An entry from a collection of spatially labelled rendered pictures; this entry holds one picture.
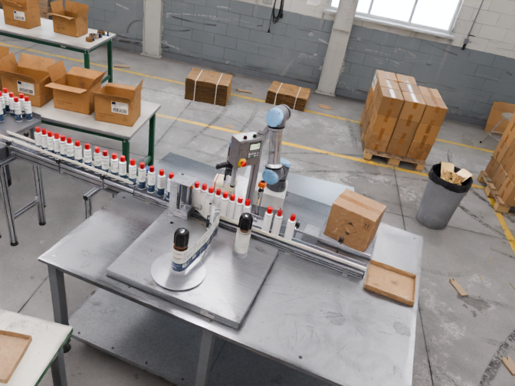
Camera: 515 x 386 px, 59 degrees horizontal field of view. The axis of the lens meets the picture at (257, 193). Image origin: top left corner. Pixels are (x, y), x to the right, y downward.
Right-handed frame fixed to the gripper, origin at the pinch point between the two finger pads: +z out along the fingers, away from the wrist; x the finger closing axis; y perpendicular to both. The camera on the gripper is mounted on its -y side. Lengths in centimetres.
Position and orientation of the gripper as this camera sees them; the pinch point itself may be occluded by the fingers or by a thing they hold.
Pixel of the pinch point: (224, 181)
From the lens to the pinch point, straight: 342.4
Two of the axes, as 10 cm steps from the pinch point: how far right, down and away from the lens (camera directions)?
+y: 9.7, 2.5, -0.4
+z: -1.9, 8.2, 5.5
